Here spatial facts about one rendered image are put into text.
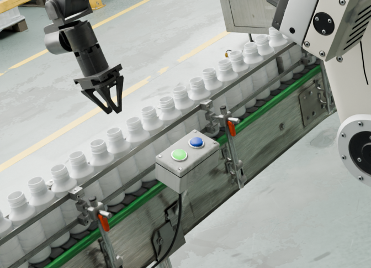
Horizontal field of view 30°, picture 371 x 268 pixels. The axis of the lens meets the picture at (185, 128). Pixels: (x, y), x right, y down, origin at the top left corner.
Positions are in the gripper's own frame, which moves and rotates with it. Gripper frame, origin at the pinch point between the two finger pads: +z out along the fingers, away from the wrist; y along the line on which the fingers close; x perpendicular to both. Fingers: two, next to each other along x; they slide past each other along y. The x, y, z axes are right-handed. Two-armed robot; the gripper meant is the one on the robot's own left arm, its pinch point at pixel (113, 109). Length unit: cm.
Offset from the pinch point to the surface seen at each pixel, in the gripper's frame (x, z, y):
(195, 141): 15.0, 16.2, 3.4
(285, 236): 110, 116, -80
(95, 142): 0.9, 8.6, -14.2
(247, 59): 57, 13, -13
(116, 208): -1.7, 25.0, -13.4
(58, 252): -20.2, 24.9, -12.8
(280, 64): 68, 19, -12
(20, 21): 300, 22, -546
